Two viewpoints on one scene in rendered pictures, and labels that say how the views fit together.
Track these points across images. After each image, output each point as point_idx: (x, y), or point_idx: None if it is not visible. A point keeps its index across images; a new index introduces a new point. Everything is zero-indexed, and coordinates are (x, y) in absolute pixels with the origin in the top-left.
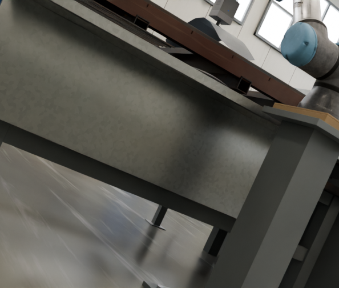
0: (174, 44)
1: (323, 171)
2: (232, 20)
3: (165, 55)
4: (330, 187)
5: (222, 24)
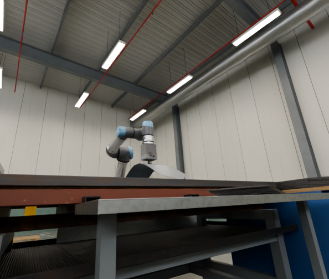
0: (178, 174)
1: None
2: (140, 156)
3: None
4: (32, 243)
5: (145, 158)
